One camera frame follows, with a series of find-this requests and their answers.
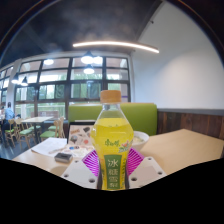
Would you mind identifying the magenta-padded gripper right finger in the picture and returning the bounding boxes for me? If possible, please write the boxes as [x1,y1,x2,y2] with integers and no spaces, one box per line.
[125,147,167,190]

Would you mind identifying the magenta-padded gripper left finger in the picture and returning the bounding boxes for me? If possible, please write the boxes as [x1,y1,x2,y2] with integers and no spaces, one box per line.
[60,148,102,190]

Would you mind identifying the yellow drink bottle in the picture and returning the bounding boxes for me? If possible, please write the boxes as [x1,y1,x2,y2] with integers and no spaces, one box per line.
[90,89,135,191]

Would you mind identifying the small dark box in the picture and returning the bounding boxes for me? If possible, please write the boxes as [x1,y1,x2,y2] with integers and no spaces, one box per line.
[54,152,74,164]

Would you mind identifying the colourful sticker sheet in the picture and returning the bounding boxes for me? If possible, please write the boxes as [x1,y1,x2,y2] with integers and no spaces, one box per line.
[61,143,95,159]

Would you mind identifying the white bowl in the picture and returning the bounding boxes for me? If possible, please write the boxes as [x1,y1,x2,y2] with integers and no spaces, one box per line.
[131,130,150,152]

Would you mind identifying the white paper sheet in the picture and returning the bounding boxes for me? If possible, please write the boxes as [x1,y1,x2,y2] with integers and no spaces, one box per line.
[30,136,68,158]

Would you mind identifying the green upholstered bench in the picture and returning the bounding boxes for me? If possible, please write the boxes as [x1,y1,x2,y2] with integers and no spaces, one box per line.
[67,102,158,137]

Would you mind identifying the group of green-seated wooden chairs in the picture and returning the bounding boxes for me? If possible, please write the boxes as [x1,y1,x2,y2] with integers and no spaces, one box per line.
[3,116,66,148]

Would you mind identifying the wooden dining table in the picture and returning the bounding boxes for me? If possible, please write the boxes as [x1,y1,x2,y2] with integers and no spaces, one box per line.
[20,116,54,143]

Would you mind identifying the large dark-framed window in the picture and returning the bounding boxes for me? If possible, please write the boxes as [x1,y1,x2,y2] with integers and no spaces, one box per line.
[0,56,132,121]

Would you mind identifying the person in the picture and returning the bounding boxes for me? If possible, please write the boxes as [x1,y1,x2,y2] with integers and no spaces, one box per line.
[1,101,16,133]

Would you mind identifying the group of pendant ceiling lights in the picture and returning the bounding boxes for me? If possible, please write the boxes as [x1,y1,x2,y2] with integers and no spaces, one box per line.
[11,50,104,87]

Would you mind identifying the long curved strip light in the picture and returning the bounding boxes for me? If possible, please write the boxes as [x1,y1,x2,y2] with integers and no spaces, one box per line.
[72,40,160,54]

